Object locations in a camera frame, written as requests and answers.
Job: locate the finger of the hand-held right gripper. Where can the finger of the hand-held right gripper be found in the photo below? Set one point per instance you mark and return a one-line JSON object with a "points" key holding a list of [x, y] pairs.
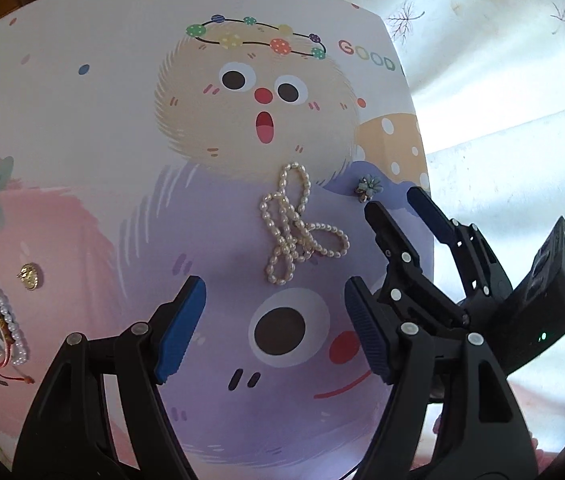
{"points": [[432, 215], [387, 235]]}

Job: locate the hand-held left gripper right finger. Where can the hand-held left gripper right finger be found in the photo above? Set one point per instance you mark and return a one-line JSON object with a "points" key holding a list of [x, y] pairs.
{"points": [[366, 335]]}

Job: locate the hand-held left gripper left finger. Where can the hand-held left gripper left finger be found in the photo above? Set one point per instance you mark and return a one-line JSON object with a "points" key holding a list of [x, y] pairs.
{"points": [[181, 330]]}

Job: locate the green flower brooch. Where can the green flower brooch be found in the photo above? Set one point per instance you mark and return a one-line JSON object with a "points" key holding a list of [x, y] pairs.
{"points": [[366, 186]]}

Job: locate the gold round pendant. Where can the gold round pendant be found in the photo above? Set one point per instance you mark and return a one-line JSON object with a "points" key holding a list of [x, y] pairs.
{"points": [[28, 277]]}

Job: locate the white leaf print curtain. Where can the white leaf print curtain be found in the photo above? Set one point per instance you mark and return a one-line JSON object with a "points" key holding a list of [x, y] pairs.
{"points": [[487, 60]]}

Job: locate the cartoon printed tablecloth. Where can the cartoon printed tablecloth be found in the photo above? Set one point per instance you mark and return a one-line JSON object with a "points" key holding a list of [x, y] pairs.
{"points": [[112, 110]]}

